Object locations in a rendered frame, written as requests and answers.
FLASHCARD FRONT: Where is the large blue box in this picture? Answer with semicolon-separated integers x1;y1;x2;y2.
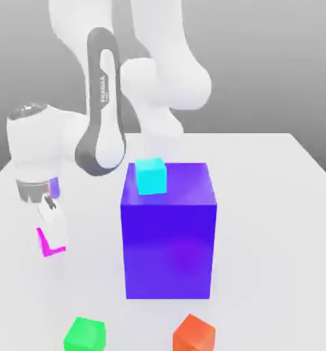
119;162;218;300

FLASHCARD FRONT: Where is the small green cube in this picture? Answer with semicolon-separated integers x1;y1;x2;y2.
62;316;107;351

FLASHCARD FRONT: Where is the small magenta cube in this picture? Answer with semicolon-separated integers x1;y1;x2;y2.
36;226;67;258

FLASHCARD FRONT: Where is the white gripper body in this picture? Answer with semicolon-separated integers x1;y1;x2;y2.
36;203;69;250

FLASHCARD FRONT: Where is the small cyan cube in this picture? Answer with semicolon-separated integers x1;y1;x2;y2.
134;157;168;196

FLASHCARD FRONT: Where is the small orange cube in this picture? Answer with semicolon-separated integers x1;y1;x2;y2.
172;313;216;351

